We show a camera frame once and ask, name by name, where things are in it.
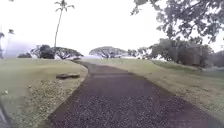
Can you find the wide flat-crowned tree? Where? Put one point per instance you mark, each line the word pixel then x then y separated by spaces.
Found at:
pixel 106 51
pixel 68 52

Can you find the row of trees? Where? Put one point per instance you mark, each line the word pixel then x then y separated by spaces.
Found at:
pixel 186 53

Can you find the dark bush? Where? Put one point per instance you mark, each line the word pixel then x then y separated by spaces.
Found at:
pixel 46 52

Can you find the dark asphalt path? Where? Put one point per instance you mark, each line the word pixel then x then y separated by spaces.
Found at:
pixel 116 100

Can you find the overhanging leafy tree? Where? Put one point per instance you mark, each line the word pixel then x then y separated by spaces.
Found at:
pixel 186 16

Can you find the tall palm tree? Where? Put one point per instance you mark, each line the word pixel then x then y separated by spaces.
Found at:
pixel 63 4

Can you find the dark flat stone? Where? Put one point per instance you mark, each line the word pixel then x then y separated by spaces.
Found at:
pixel 68 76

